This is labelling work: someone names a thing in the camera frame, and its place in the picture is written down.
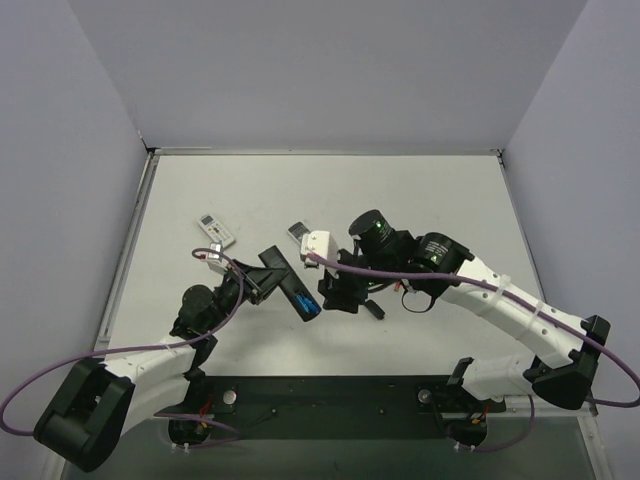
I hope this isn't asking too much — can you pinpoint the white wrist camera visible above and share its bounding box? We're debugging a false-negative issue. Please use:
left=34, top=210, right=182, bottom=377
left=300, top=230, right=336, bottom=268
left=192, top=243, right=228, bottom=275

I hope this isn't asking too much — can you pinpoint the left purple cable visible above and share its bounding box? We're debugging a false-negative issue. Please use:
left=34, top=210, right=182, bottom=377
left=0, top=246, right=246, bottom=446

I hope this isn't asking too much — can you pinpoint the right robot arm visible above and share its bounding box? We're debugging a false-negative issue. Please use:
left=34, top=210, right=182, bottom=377
left=300, top=210, right=610, bottom=410

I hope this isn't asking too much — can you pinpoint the white remote green screen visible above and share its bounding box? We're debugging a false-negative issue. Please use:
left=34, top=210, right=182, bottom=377
left=197, top=214, right=236, bottom=249

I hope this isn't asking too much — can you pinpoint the white grey AC remote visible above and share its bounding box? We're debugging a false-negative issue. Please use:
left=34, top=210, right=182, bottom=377
left=287, top=221, right=311, bottom=246

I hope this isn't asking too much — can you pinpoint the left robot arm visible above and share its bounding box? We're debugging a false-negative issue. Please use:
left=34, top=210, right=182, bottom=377
left=33, top=263, right=293, bottom=472

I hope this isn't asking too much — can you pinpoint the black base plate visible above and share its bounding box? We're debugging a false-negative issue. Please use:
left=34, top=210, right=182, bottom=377
left=168, top=375, right=506, bottom=440

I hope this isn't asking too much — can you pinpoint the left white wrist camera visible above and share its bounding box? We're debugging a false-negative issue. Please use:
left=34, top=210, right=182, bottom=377
left=192, top=243, right=228, bottom=275

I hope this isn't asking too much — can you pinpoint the purple cable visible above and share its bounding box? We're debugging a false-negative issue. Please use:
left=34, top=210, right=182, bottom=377
left=0, top=246, right=246, bottom=446
left=305, top=252, right=640, bottom=451

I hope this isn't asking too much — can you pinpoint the black battery cover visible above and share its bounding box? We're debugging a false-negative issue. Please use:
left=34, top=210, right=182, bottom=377
left=364, top=300, right=386, bottom=320

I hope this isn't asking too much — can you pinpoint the blue battery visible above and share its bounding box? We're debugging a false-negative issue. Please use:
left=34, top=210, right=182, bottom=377
left=296, top=295, right=310, bottom=313
left=302, top=297, right=319, bottom=315

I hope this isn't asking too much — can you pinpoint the black TV remote control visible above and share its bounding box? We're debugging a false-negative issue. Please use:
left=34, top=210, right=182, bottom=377
left=258, top=245, right=322, bottom=322

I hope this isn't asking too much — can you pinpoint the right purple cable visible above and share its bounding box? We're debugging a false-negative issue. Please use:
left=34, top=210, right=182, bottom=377
left=305, top=252, right=640, bottom=451

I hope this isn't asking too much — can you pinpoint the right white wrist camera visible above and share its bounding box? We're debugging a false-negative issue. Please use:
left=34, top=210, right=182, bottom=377
left=300, top=230, right=336, bottom=268

